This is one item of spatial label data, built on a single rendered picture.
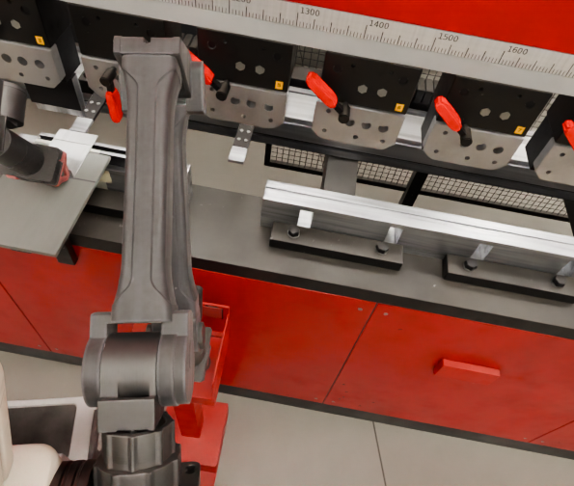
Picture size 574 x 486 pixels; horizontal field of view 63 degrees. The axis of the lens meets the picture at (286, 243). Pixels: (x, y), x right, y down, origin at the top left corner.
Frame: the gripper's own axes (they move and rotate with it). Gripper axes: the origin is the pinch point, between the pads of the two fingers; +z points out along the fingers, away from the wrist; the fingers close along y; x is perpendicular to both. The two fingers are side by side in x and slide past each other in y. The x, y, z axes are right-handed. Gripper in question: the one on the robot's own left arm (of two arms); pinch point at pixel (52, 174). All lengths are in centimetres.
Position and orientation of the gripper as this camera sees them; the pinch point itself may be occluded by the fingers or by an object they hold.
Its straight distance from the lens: 105.0
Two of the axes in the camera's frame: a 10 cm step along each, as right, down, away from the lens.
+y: -9.8, -1.8, 0.1
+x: -1.8, 9.8, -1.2
